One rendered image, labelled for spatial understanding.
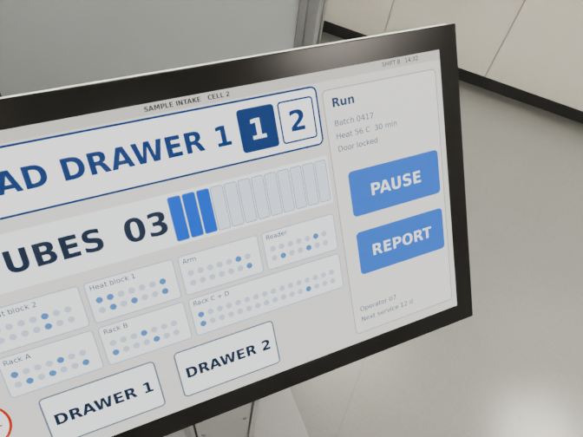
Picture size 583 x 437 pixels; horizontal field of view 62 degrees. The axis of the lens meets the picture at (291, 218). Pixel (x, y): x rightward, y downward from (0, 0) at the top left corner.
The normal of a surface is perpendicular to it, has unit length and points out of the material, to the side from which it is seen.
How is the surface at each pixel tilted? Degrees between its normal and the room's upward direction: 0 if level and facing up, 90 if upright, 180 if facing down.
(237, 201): 50
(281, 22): 90
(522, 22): 90
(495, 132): 0
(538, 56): 90
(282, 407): 5
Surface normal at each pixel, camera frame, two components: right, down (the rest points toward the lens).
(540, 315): 0.11, -0.58
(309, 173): 0.36, 0.22
